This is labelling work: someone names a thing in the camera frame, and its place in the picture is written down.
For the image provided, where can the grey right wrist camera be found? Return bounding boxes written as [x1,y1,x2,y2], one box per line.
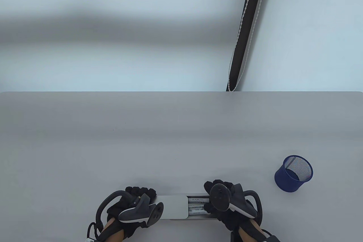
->
[255,235,281,242]

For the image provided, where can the person's right forearm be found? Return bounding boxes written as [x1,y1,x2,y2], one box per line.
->
[238,221,268,242]

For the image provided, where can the person's right hand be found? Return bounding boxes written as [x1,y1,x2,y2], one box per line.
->
[204,180,260,232]

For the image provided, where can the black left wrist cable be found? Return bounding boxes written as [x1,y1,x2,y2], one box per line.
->
[86,221,103,239]

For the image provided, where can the blue mesh pen cup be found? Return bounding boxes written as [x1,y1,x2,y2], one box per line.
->
[274,155,314,192]

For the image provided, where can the person's left forearm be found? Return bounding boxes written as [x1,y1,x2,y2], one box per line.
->
[100,217,126,242]

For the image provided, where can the person's left hand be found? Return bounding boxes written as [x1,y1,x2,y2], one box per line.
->
[107,186,157,238]

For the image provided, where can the silver sliding box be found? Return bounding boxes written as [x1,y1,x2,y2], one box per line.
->
[155,195,220,220]

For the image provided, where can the grey right hand controller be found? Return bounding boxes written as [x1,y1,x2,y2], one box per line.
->
[209,184,263,224]

